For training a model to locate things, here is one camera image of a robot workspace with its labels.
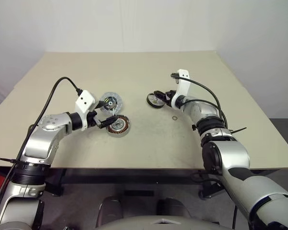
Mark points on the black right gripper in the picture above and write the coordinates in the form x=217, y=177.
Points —
x=169, y=95

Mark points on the black-rimmed spoked rotor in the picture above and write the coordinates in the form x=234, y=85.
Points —
x=151, y=102

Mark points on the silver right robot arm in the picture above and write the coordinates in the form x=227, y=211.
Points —
x=232, y=153

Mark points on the motor housing with copper windings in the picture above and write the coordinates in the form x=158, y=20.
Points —
x=122, y=127

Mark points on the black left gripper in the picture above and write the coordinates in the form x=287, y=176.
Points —
x=92, y=119

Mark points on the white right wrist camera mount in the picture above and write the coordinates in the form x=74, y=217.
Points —
x=182, y=88

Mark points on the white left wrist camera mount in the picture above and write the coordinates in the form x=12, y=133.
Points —
x=85, y=101

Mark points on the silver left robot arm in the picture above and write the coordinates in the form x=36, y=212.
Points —
x=38, y=141

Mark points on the silver robot torso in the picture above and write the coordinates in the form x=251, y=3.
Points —
x=158, y=224

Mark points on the silver round motor lid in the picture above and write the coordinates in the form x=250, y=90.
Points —
x=116, y=99

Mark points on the dark grey rounded shape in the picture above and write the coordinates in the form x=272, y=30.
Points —
x=110, y=210
x=172, y=207

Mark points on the black table frame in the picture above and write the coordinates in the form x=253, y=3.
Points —
x=124, y=179

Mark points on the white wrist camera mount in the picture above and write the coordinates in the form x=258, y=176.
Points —
x=182, y=88
x=85, y=101

